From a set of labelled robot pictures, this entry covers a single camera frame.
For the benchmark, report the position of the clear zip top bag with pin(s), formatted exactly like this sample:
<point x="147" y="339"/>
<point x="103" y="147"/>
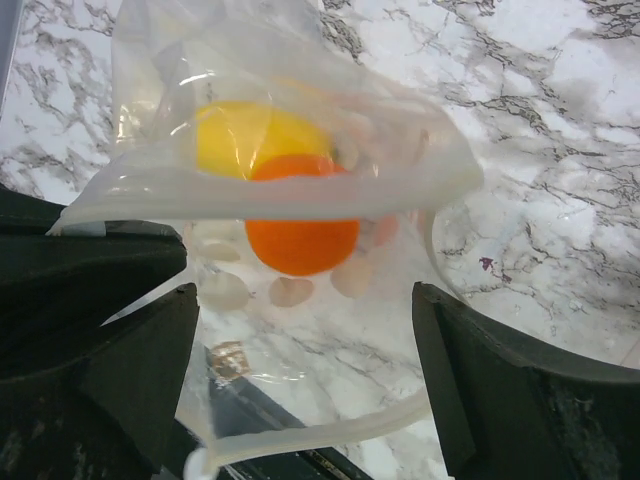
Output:
<point x="305" y="188"/>

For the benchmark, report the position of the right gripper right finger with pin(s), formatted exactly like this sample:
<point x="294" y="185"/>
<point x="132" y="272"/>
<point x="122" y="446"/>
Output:
<point x="507" y="405"/>

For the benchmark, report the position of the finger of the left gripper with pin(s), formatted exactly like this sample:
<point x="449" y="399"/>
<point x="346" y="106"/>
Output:
<point x="56" y="288"/>

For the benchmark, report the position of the yellow toy mango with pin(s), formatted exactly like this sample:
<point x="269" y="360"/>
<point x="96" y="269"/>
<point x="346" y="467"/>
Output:
<point x="234" y="137"/>

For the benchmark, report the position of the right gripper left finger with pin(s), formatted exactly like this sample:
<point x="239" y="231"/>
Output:
<point x="106" y="411"/>

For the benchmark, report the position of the orange toy fruit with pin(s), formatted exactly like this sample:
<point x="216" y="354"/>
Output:
<point x="300" y="247"/>

